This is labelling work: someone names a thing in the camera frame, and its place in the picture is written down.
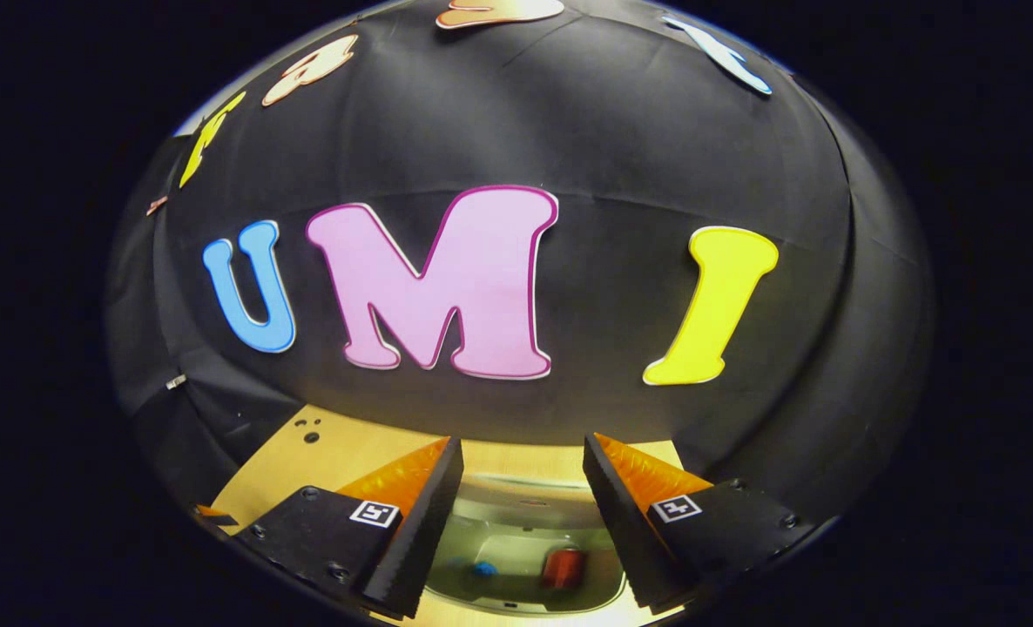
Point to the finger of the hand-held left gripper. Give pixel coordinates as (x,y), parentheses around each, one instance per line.
(213,514)

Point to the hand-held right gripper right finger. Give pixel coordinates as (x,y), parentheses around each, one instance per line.
(625,540)

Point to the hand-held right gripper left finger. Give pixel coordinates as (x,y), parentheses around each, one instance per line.
(421,540)

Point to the red pop can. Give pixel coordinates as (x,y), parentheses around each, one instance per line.
(564,568)

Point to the blue paper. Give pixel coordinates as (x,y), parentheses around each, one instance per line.
(484,570)

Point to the light green desktop garbage bin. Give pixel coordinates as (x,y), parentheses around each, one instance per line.
(516,522)

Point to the wooden desktop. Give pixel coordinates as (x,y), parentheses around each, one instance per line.
(342,444)

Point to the white clip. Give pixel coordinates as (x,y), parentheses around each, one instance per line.
(176,381)

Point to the red clip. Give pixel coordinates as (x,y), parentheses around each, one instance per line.
(158,205)

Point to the black backdrop cloth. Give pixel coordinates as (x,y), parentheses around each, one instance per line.
(612,139)

